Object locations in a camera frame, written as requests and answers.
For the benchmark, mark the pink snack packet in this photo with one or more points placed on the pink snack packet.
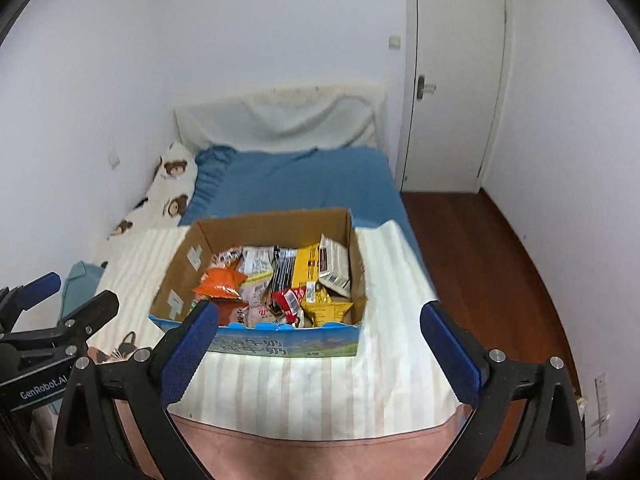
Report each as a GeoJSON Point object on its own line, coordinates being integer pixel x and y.
{"type": "Point", "coordinates": [262, 316]}
{"type": "Point", "coordinates": [255, 292]}

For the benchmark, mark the white black-print snack packet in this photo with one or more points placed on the white black-print snack packet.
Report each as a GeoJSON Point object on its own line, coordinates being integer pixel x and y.
{"type": "Point", "coordinates": [256, 262]}

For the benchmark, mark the white wall plate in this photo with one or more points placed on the white wall plate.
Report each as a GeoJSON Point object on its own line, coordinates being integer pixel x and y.
{"type": "Point", "coordinates": [601, 400]}

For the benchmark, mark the teal cloth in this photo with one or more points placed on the teal cloth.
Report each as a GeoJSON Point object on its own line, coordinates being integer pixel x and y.
{"type": "Point", "coordinates": [80, 285]}

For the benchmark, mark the black and yellow snack packet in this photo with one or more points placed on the black and yellow snack packet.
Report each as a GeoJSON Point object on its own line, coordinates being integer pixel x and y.
{"type": "Point", "coordinates": [305, 267]}

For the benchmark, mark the white wall socket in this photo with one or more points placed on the white wall socket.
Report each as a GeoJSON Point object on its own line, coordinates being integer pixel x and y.
{"type": "Point", "coordinates": [114, 157]}

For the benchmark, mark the small red snack packet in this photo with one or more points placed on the small red snack packet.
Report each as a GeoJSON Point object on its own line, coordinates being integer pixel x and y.
{"type": "Point", "coordinates": [287, 300]}

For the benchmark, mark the brown and white snack packet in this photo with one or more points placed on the brown and white snack packet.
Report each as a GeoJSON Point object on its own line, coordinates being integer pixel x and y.
{"type": "Point", "coordinates": [334, 265]}

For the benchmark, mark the yellow star snack packet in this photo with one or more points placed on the yellow star snack packet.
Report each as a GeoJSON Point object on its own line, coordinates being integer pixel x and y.
{"type": "Point", "coordinates": [325, 312]}

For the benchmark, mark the blue bedsheet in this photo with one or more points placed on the blue bedsheet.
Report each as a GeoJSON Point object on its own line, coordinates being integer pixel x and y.
{"type": "Point", "coordinates": [300, 180]}

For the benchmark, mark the cardboard box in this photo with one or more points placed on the cardboard box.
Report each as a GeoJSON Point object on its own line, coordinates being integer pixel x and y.
{"type": "Point", "coordinates": [280, 222]}

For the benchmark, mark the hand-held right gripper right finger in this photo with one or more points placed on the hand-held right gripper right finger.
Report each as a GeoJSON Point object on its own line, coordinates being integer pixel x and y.
{"type": "Point", "coordinates": [452, 355]}

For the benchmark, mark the bear print white sheet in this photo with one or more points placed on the bear print white sheet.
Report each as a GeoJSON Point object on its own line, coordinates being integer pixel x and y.
{"type": "Point", "coordinates": [170, 195]}

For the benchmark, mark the pink blanket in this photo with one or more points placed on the pink blanket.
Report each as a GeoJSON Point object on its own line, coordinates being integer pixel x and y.
{"type": "Point", "coordinates": [300, 460]}

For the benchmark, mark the red and white snack packet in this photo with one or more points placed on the red and white snack packet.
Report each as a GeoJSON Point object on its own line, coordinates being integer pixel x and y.
{"type": "Point", "coordinates": [227, 257]}

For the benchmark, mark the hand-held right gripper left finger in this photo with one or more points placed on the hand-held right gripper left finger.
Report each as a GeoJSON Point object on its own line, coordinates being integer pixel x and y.
{"type": "Point", "coordinates": [190, 355]}

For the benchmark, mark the dark red snack packet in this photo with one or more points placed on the dark red snack packet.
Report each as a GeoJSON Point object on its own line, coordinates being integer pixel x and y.
{"type": "Point", "coordinates": [231, 312]}

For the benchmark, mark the white light switch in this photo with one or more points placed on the white light switch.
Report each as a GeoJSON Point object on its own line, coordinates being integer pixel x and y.
{"type": "Point", "coordinates": [395, 42]}

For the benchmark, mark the orange snack packet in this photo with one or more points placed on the orange snack packet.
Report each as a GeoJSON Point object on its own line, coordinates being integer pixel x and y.
{"type": "Point", "coordinates": [220, 282]}

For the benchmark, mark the white door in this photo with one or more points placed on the white door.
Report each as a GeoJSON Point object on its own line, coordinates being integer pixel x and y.
{"type": "Point", "coordinates": [450, 135]}

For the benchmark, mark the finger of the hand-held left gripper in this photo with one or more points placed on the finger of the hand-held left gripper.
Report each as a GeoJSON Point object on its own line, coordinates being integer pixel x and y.
{"type": "Point", "coordinates": [40, 285]}
{"type": "Point", "coordinates": [95, 310]}

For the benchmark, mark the striped white blanket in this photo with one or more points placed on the striped white blanket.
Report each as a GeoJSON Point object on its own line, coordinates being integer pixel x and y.
{"type": "Point", "coordinates": [390, 385]}

